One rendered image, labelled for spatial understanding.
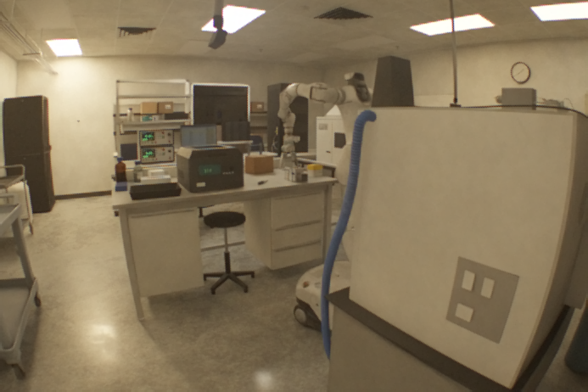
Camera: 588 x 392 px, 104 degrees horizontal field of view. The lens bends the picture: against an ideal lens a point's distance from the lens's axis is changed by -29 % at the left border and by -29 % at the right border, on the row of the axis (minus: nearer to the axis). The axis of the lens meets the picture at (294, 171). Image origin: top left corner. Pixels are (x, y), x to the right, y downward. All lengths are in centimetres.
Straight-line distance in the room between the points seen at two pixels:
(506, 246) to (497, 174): 17
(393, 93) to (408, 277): 56
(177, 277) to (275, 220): 87
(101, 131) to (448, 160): 643
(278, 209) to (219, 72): 510
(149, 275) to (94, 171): 469
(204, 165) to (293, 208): 81
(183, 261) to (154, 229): 32
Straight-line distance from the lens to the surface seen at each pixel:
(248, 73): 751
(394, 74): 104
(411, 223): 97
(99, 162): 684
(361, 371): 137
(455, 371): 101
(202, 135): 433
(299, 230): 271
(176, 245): 234
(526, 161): 78
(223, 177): 234
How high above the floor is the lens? 140
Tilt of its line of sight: 9 degrees down
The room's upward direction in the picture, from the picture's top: straight up
